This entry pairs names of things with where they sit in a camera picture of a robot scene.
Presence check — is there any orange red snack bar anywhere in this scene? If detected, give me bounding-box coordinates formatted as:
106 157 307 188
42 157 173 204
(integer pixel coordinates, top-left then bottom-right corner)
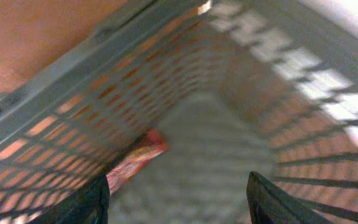
106 128 169 195

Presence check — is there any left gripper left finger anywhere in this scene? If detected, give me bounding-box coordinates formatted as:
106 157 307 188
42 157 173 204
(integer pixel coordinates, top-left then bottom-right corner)
29 175 110 224

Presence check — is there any grey plastic mesh basket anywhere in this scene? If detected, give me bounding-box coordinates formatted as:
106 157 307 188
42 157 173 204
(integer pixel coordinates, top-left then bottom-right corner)
0 1 358 223

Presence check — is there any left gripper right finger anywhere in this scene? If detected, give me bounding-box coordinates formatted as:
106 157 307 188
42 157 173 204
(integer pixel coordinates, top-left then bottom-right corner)
247 171 331 224

